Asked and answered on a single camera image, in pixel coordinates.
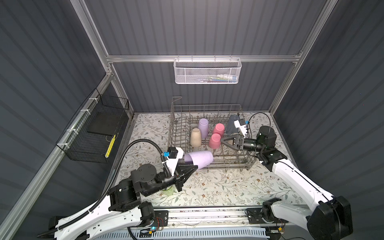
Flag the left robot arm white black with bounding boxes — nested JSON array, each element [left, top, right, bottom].
[[37, 164, 198, 240]]

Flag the floral table mat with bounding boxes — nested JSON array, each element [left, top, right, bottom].
[[116, 113, 305, 207]]

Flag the blue transparent cup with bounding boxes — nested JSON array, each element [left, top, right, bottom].
[[225, 115, 240, 136]]

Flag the yellow brush in basket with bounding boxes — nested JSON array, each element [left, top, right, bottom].
[[105, 135, 116, 159]]

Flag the beige cup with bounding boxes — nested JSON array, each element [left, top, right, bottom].
[[190, 128, 202, 148]]

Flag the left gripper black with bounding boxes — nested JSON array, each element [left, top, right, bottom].
[[142, 162, 197, 199]]

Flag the pink cup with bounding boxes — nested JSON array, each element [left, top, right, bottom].
[[209, 133, 222, 150], [213, 123, 226, 137]]

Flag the white mesh wall basket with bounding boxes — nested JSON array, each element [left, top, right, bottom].
[[173, 58, 242, 85]]

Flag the items in white basket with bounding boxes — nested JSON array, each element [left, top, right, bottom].
[[198, 74, 238, 84]]

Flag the light purple cup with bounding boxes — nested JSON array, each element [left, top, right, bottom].
[[198, 118, 209, 139]]

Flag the black wire wall basket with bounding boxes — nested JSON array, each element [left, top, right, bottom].
[[56, 89, 130, 164]]

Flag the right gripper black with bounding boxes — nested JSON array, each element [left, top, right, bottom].
[[220, 136, 264, 154]]

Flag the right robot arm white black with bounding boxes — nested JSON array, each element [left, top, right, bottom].
[[221, 125, 353, 240]]

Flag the grey wire dish rack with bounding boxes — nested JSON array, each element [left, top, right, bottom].
[[168, 97, 256, 170]]

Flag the black corrugated cable hose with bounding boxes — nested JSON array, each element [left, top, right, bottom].
[[56, 138, 172, 240]]

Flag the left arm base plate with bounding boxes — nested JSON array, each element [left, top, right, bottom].
[[141, 210, 169, 228]]

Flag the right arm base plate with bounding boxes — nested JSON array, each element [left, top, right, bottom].
[[245, 207, 284, 224]]

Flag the green transparent cup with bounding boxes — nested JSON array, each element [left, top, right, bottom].
[[162, 186, 175, 196]]

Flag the white ventilated front panel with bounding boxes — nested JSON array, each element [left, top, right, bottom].
[[92, 227, 269, 240]]

